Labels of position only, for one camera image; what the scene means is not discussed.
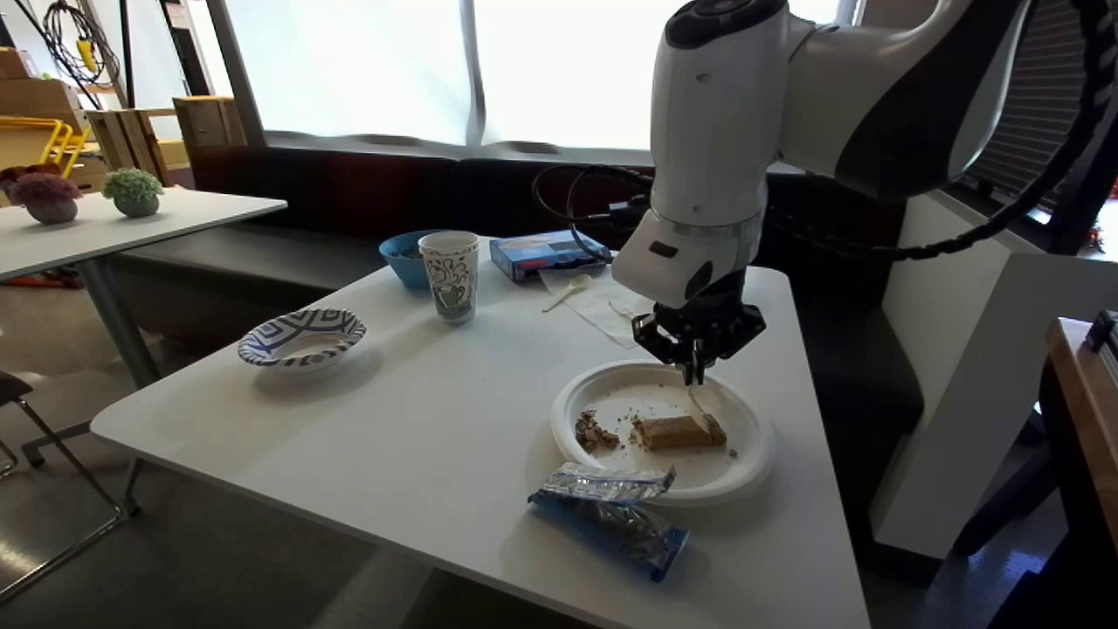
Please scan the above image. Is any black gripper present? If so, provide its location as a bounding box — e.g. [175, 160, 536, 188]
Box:
[628, 272, 769, 385]

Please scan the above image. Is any brown crumbled bar piece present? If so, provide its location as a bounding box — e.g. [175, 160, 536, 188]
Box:
[570, 408, 621, 457]

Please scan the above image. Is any brown granola bar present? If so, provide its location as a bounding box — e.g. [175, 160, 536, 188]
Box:
[628, 414, 729, 454]

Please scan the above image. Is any cream plastic knife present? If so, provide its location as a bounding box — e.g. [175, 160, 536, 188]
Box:
[607, 298, 649, 335]

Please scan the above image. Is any white paper napkin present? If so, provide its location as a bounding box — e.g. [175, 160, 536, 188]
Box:
[533, 271, 656, 347]

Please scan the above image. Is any white paper plate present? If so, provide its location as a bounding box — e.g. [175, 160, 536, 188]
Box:
[547, 359, 780, 504]

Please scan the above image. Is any cream plastic spoon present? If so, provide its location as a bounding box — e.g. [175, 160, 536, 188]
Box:
[536, 272, 595, 319]

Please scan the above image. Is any blue snack wrapper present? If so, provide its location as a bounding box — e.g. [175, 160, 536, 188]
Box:
[524, 461, 692, 583]

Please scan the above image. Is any blue box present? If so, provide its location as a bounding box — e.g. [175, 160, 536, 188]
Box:
[484, 229, 614, 285]

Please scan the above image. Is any printed paper cup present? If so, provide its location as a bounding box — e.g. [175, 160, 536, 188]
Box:
[414, 229, 482, 324]

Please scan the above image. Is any black bench seat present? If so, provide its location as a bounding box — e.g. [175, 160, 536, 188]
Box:
[114, 145, 930, 552]

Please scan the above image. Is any wooden desk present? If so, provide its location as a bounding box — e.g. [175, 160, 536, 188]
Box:
[1041, 313, 1118, 562]

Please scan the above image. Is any empty blue patterned paper bowl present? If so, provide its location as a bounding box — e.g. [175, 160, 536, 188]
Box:
[234, 303, 371, 373]

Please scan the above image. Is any black device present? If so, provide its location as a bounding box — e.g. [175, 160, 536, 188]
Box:
[1084, 308, 1118, 353]

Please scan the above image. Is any dark framed window blind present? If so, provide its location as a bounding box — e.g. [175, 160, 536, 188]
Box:
[964, 0, 1118, 260]

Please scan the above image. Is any wooden crate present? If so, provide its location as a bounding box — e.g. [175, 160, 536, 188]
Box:
[172, 96, 251, 169]
[83, 107, 178, 188]

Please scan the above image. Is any white side table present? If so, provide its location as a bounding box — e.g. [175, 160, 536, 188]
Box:
[0, 187, 289, 390]

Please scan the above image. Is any green ball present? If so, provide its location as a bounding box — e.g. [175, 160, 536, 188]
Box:
[100, 166, 168, 220]

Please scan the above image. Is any purple flower pot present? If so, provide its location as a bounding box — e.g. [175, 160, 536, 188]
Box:
[5, 169, 83, 229]

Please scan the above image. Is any yellow cart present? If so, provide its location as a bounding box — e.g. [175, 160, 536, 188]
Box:
[0, 112, 96, 179]

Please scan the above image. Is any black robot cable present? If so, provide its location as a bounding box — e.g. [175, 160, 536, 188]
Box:
[790, 0, 1118, 271]

